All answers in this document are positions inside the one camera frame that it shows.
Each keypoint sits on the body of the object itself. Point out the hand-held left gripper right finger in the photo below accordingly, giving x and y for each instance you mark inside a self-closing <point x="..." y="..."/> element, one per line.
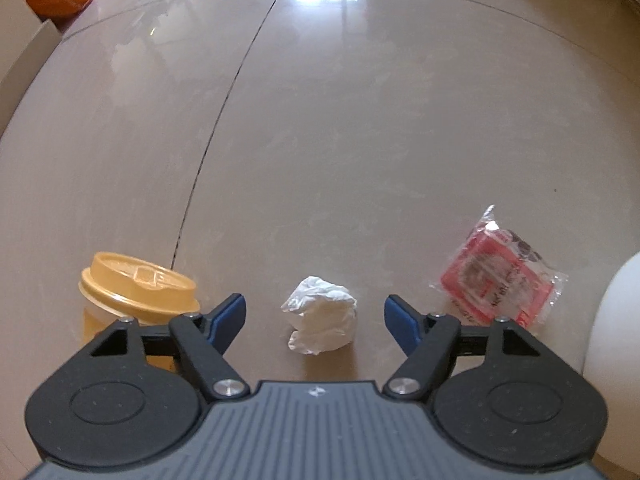
<point x="401" y="324"/>

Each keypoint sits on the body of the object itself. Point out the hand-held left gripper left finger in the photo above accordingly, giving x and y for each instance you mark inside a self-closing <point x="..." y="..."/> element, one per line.
<point x="227" y="316"/>

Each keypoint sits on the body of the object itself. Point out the white tissue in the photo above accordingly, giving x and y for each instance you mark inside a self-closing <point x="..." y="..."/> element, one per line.
<point x="322" y="315"/>

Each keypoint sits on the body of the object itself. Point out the white round bin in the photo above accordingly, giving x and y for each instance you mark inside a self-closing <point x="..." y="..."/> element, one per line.
<point x="617" y="360"/>

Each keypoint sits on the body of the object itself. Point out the yellow lidded cup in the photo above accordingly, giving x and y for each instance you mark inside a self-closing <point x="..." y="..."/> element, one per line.
<point x="135" y="285"/>

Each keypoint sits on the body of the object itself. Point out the clear red snack wrapper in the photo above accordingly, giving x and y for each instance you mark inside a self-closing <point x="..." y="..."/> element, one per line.
<point x="500" y="280"/>

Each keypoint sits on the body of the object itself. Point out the grey cardboard box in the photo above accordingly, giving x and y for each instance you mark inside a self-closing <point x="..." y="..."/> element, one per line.
<point x="22" y="55"/>

